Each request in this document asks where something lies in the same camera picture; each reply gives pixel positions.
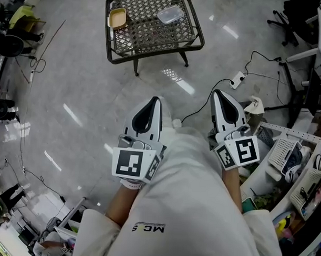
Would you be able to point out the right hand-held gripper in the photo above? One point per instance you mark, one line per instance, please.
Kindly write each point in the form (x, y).
(243, 151)

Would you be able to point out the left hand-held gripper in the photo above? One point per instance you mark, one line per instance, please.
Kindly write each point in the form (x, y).
(129, 161)

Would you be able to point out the person's left forearm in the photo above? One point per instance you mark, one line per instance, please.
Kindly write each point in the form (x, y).
(123, 205)

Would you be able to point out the person's right forearm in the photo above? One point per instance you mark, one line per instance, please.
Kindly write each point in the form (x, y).
(232, 187)

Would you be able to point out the yellow rectangular dish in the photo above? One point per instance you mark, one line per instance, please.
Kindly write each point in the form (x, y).
(117, 18)

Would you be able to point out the white paper bag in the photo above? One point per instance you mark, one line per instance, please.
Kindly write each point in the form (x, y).
(254, 105)

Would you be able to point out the person's white shoe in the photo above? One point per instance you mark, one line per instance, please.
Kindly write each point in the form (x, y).
(177, 122)

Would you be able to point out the white power strip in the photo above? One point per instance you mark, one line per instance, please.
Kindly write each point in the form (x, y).
(31, 75)
(238, 79)

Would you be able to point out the white wristband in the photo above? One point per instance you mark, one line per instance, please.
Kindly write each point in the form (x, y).
(131, 184)

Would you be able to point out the white perforated basket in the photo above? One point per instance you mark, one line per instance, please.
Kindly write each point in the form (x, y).
(280, 152)
(313, 180)

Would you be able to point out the white perforated metal shelf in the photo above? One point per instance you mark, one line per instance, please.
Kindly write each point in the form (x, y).
(294, 132)

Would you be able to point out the black stand base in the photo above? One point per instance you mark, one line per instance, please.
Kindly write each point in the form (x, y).
(290, 84)

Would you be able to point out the white black sneaker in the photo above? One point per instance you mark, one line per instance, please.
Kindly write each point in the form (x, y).
(293, 169)

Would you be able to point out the person's white shirt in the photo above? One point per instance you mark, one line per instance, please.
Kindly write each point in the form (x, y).
(186, 204)

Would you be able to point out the teal box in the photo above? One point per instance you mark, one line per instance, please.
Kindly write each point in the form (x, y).
(249, 205)

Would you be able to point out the dark wicker table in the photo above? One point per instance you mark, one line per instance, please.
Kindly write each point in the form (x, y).
(148, 32)

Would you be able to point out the black office chair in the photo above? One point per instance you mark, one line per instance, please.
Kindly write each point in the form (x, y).
(287, 24)

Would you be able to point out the black round fan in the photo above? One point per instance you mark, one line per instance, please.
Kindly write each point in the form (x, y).
(9, 46)

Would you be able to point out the yellow-green chair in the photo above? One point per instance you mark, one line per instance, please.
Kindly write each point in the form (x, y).
(22, 15)

